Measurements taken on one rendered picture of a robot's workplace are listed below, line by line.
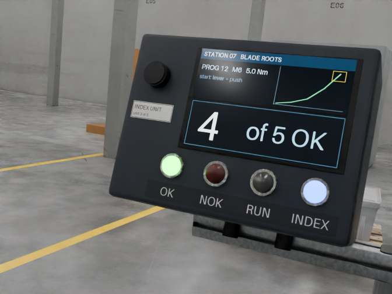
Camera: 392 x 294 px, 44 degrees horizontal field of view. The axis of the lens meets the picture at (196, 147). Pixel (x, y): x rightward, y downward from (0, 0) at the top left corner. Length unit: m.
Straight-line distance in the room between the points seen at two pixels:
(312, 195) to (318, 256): 0.10
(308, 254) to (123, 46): 6.08
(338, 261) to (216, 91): 0.22
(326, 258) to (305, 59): 0.21
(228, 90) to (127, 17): 6.06
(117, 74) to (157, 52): 6.01
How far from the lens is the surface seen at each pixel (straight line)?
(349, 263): 0.54
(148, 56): 0.56
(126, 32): 6.53
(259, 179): 0.47
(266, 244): 0.55
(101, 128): 8.97
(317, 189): 0.46
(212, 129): 0.50
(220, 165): 0.49
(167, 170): 0.50
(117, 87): 6.55
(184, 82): 0.53
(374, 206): 3.61
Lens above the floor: 1.21
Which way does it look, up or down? 8 degrees down
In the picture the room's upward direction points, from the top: 6 degrees clockwise
